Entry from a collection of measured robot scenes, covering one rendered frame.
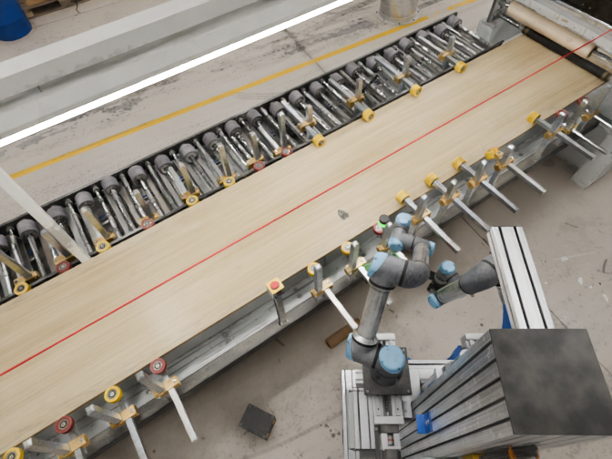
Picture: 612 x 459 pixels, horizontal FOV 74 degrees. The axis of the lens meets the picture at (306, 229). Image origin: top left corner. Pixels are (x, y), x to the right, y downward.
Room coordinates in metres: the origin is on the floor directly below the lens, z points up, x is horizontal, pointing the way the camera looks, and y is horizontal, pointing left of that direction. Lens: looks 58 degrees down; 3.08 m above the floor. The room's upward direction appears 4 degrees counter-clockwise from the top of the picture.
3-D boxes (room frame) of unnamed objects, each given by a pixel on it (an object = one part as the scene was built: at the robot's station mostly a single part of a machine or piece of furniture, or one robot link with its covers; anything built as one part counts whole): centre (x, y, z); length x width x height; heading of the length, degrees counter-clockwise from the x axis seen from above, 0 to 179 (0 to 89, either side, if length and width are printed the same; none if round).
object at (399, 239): (1.04, -0.48, 1.29); 0.11 x 0.11 x 0.08; 65
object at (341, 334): (0.98, -0.24, 0.04); 0.30 x 0.08 x 0.08; 121
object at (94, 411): (0.35, 1.02, 0.90); 0.03 x 0.03 x 0.48; 31
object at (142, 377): (0.48, 0.81, 0.92); 0.03 x 0.03 x 0.48; 31
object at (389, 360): (0.47, -0.33, 1.21); 0.13 x 0.12 x 0.14; 65
